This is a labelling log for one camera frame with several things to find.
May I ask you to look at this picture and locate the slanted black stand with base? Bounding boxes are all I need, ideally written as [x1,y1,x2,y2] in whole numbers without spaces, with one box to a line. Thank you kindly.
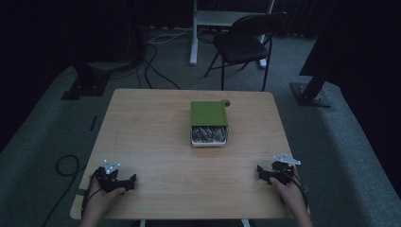
[289,70,333,109]

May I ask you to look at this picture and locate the white desk frame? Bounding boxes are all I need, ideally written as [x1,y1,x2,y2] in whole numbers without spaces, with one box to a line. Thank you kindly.
[189,0,276,69]

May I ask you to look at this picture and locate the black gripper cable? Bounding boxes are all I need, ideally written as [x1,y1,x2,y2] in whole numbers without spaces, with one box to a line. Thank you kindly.
[80,173,103,219]
[282,169,309,207]

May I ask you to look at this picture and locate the black floor cables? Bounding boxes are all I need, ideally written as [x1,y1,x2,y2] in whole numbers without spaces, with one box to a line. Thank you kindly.
[110,42,183,91]

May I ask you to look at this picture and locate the white floor cable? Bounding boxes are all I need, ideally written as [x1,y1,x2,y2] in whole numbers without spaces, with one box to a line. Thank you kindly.
[147,27,194,45]

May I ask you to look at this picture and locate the dark curtain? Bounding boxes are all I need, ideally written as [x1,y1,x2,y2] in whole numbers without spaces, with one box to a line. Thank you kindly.
[298,0,401,200]

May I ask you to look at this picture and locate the person's right hand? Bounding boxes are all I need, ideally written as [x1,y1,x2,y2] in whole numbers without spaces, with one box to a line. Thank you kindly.
[269,168,312,219]

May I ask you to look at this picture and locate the green box sleeve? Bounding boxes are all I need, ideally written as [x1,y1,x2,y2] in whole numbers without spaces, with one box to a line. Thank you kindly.
[189,100,230,128]

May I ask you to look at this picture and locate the pile of grey metal pieces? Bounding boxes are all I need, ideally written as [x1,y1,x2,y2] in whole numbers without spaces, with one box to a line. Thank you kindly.
[192,126,228,142]

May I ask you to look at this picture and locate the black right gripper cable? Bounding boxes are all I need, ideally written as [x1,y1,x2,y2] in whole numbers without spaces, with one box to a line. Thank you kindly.
[282,169,309,207]

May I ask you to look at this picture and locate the person's left hand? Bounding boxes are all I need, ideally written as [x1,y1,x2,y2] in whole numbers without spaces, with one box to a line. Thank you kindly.
[82,186,127,221]

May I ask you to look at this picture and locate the black folding chair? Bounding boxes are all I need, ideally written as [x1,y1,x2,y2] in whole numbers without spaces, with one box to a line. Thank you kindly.
[203,11,288,93]

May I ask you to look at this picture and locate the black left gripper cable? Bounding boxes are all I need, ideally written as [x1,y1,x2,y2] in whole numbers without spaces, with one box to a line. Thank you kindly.
[80,173,103,219]

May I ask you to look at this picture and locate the looped black floor cable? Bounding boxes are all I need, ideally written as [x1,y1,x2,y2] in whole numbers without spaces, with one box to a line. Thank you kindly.
[42,153,87,227]

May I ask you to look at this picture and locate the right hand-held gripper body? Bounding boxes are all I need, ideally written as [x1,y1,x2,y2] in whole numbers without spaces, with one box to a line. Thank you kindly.
[268,153,302,186]

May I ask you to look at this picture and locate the black stand base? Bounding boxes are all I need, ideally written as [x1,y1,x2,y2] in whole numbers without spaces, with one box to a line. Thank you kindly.
[60,61,111,101]

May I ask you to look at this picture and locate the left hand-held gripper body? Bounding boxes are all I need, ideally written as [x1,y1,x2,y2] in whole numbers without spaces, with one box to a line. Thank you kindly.
[94,159,128,194]

